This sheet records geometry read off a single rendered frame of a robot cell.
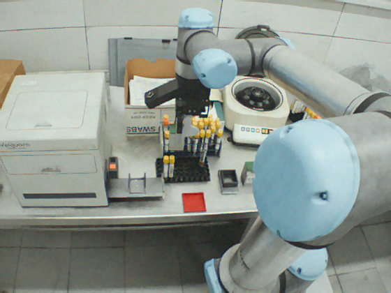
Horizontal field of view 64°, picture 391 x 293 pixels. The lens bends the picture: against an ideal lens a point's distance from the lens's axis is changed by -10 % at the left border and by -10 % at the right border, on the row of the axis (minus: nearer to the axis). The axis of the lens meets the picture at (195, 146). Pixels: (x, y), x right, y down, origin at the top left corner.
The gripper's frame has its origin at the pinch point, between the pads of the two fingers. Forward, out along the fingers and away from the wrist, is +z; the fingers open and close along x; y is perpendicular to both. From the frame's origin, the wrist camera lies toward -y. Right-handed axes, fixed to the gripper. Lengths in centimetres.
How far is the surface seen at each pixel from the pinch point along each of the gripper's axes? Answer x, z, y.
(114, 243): 23, 110, -28
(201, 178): 0.4, 20.6, 9.1
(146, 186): -4.9, 18.2, -8.3
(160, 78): 48, 16, -4
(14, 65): 39, 4, -60
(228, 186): -3.1, 20.4, 17.5
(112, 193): -7.7, 18.1, -18.5
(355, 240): 18, 110, 120
